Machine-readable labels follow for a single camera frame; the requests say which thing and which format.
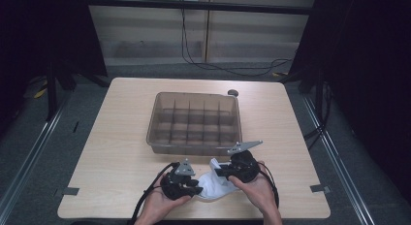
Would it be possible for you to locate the black curtain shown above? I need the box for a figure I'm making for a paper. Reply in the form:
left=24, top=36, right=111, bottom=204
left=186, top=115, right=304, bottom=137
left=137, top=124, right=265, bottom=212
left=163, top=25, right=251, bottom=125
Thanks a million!
left=0, top=0, right=108, bottom=139
left=289, top=0, right=411, bottom=204

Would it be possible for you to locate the grey tape piece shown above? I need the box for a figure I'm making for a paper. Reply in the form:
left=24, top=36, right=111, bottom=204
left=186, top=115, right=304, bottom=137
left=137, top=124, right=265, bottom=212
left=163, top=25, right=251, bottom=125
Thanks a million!
left=61, top=186, right=80, bottom=197
left=309, top=183, right=332, bottom=194

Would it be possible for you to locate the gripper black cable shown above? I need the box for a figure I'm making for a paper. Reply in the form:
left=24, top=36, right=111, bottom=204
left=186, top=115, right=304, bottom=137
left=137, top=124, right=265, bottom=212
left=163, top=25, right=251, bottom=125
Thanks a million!
left=258, top=161, right=280, bottom=209
left=129, top=162, right=180, bottom=225

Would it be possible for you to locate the black metal stand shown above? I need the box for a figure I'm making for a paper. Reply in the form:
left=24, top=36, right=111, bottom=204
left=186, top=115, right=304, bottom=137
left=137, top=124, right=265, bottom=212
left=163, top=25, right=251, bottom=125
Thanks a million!
left=45, top=56, right=111, bottom=122
left=280, top=63, right=333, bottom=151

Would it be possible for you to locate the brown divided storage box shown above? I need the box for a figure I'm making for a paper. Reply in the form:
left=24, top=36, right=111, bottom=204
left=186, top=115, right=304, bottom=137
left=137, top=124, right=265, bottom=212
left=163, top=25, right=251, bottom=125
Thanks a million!
left=145, top=91, right=243, bottom=157

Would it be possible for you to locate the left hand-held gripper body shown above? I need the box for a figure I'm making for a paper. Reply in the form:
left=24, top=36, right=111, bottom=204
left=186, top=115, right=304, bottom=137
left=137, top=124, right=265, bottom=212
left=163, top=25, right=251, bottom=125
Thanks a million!
left=160, top=158, right=197, bottom=201

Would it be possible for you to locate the person's left hand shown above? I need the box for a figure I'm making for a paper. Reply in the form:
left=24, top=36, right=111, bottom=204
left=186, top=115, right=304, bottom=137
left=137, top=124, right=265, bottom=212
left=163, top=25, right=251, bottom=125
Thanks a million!
left=142, top=182, right=193, bottom=223

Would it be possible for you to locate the person's right hand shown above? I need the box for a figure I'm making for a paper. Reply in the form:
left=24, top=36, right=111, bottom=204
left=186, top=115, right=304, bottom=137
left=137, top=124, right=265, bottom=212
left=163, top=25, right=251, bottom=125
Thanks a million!
left=228, top=162, right=275, bottom=216

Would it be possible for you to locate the metal floor rail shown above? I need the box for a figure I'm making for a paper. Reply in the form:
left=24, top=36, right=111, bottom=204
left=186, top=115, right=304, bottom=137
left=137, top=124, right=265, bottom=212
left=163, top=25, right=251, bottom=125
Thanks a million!
left=301, top=95, right=376, bottom=225
left=0, top=98, right=71, bottom=216

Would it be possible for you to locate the black wall cable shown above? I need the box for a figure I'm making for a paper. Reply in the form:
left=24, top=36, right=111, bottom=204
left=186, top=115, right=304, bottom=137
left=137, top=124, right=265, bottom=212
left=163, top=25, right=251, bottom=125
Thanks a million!
left=180, top=8, right=294, bottom=78

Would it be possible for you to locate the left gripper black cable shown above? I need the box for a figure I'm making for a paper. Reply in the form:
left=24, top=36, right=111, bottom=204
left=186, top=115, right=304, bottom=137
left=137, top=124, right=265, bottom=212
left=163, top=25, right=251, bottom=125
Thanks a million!
left=129, top=162, right=180, bottom=225

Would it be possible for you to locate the yellow floor object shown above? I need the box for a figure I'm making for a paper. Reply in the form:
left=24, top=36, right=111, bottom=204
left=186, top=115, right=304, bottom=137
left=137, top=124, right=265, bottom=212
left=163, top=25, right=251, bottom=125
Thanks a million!
left=33, top=87, right=48, bottom=100

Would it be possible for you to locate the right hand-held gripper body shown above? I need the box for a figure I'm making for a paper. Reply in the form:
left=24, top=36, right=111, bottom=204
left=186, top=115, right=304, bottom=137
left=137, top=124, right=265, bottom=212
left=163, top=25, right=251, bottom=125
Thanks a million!
left=227, top=140, right=264, bottom=184

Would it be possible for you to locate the black horizontal bar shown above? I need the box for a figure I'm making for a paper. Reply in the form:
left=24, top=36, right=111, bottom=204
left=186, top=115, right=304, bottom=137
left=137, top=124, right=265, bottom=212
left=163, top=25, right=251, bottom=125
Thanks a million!
left=85, top=0, right=313, bottom=16

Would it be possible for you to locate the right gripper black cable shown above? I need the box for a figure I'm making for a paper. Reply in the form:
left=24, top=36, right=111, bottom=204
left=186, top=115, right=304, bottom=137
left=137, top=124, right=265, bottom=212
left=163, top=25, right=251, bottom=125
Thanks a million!
left=258, top=161, right=280, bottom=209

